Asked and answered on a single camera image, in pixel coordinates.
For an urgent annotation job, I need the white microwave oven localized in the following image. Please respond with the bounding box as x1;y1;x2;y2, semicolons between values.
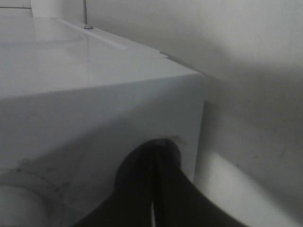
0;17;205;227

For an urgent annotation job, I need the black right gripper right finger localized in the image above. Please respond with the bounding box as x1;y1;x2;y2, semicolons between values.
152;139;244;227

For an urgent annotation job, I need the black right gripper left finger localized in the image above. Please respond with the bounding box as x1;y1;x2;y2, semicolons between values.
78;140;159;227

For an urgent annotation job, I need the white lower timer knob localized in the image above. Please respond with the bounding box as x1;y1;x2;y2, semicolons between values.
0;169;65;227

